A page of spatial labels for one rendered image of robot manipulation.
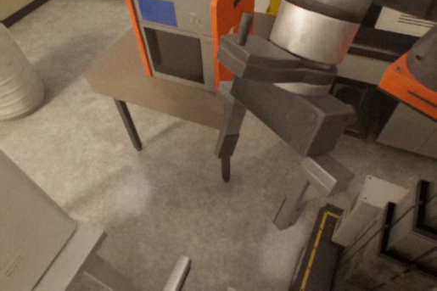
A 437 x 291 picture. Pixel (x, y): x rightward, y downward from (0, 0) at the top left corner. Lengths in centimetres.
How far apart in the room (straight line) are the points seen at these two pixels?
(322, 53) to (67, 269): 70
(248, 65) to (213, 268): 147
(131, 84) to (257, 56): 119
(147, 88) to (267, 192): 93
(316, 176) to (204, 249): 141
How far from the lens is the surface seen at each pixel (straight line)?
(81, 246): 81
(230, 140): 41
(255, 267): 165
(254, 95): 33
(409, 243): 91
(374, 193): 111
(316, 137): 29
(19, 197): 65
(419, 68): 62
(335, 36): 28
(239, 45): 25
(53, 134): 240
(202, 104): 125
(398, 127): 194
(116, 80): 146
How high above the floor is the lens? 160
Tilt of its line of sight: 51 degrees down
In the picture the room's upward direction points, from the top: 3 degrees counter-clockwise
